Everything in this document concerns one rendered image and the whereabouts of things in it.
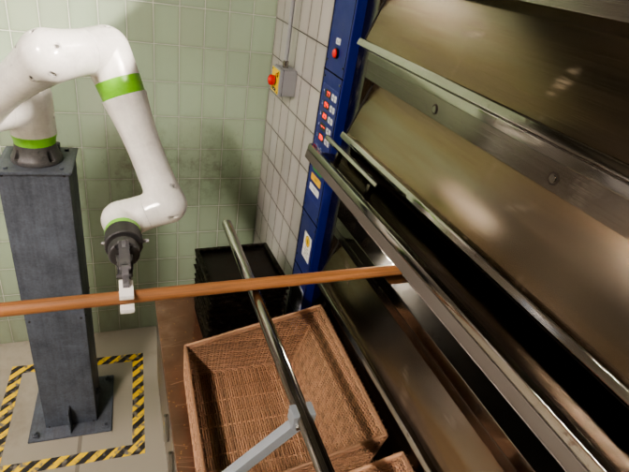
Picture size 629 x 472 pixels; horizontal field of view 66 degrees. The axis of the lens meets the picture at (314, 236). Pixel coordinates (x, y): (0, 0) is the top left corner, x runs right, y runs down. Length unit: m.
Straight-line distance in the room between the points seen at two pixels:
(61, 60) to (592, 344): 1.19
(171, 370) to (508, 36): 1.45
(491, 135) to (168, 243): 1.89
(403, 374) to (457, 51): 0.78
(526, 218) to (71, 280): 1.53
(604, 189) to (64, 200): 1.51
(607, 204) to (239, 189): 1.91
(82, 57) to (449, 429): 1.21
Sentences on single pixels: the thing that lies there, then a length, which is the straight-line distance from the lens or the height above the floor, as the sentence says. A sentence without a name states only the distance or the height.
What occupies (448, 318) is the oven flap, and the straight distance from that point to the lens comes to 0.87.
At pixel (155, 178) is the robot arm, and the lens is 1.38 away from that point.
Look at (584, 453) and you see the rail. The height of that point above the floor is 1.43.
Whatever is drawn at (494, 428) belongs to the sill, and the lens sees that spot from 1.08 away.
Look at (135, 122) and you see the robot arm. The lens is 1.38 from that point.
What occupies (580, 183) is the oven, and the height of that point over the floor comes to 1.67.
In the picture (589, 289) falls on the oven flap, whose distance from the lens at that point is 0.85.
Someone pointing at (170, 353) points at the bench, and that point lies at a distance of 1.89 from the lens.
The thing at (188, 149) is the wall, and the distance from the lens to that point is 2.33.
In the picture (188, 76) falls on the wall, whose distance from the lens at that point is 2.23.
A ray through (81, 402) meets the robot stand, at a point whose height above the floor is 0.14.
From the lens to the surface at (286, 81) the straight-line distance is 1.95.
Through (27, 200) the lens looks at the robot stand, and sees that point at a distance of 1.79.
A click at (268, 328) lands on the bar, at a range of 1.11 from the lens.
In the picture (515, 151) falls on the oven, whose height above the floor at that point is 1.66.
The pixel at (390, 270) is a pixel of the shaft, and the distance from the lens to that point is 1.33.
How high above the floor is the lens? 1.91
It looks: 30 degrees down
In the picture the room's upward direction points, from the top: 10 degrees clockwise
